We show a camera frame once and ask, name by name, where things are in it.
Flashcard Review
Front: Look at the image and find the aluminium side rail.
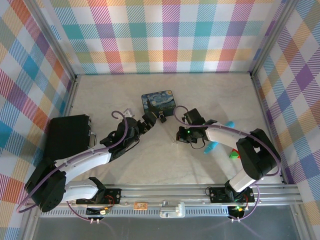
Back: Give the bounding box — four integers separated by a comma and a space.
250, 72, 287, 186
63, 74, 80, 117

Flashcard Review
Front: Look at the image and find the small orange label sticker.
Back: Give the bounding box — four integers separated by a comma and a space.
133, 201, 149, 211

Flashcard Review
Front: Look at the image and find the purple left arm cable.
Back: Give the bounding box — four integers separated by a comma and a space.
15, 110, 131, 223

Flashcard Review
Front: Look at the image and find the starry night print tin box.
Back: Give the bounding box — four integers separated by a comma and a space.
141, 87, 177, 119

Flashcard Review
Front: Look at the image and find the perforated metal cable duct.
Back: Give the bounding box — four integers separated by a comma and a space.
39, 206, 299, 219

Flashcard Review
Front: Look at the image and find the cyan blue toy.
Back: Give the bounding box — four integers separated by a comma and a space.
203, 120, 236, 155

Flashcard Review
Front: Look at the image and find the green red toy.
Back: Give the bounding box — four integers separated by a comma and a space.
229, 148, 242, 161

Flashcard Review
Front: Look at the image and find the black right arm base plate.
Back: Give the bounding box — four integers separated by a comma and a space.
208, 186, 256, 204

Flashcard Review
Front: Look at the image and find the silver metal bracket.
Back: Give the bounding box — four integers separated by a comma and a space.
159, 199, 186, 219

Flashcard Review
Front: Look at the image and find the black hard case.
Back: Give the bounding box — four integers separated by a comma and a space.
45, 114, 99, 162

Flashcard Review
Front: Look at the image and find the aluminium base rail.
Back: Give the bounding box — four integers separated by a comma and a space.
26, 184, 301, 209

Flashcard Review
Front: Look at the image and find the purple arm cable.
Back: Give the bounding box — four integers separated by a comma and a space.
173, 105, 282, 222
15, 110, 131, 223

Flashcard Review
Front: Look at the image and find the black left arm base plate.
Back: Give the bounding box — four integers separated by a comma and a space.
74, 188, 123, 205

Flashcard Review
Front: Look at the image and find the aluminium corner post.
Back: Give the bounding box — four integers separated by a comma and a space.
29, 0, 79, 82
249, 0, 294, 79

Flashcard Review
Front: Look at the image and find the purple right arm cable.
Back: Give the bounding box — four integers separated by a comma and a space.
173, 105, 282, 222

